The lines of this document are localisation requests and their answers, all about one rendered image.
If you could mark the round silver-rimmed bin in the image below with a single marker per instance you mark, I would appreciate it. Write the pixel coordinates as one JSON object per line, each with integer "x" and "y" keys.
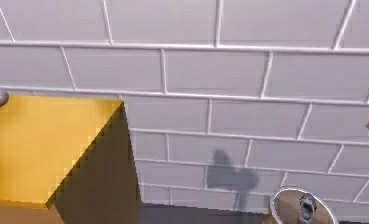
{"x": 298, "y": 206}

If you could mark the yellow cabinet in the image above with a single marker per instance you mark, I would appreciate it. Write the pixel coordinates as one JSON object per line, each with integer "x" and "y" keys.
{"x": 35, "y": 150}

